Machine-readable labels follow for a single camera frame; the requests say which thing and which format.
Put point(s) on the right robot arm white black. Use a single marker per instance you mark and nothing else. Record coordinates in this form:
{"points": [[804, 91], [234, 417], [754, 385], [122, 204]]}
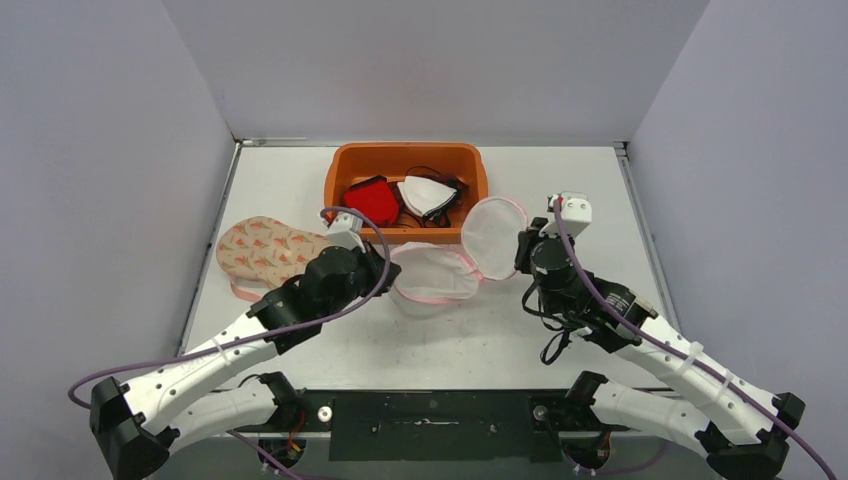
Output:
{"points": [[739, 429]]}

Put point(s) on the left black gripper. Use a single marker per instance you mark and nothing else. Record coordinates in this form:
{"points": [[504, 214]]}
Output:
{"points": [[377, 267]]}

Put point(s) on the orange plastic tub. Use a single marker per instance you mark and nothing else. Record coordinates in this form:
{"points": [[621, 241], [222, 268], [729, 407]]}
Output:
{"points": [[356, 162]]}

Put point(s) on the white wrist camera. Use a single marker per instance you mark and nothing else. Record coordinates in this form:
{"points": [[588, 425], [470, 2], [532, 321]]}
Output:
{"points": [[575, 211], [344, 229]]}

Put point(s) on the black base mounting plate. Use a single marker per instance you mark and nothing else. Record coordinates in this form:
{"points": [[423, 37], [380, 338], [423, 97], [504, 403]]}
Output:
{"points": [[438, 425]]}

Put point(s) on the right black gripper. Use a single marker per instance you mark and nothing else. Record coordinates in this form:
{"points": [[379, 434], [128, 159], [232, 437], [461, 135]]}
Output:
{"points": [[525, 248]]}

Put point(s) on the white bra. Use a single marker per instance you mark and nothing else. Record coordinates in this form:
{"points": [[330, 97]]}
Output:
{"points": [[424, 196]]}

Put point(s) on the aluminium front rail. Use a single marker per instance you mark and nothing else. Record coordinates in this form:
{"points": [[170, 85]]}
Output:
{"points": [[618, 454]]}

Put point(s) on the floral padded bra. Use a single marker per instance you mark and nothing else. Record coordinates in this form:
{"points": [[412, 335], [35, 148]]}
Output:
{"points": [[262, 251]]}

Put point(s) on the white mesh laundry bag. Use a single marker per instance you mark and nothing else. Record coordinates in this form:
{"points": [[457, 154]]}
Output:
{"points": [[434, 277]]}

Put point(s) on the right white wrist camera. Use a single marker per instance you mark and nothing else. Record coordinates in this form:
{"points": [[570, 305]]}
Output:
{"points": [[575, 211]]}

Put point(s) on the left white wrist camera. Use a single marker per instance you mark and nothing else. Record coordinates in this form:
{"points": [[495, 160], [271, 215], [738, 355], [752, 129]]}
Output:
{"points": [[344, 229]]}

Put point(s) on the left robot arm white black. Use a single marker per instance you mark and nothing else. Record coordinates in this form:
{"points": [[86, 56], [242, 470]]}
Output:
{"points": [[140, 423]]}

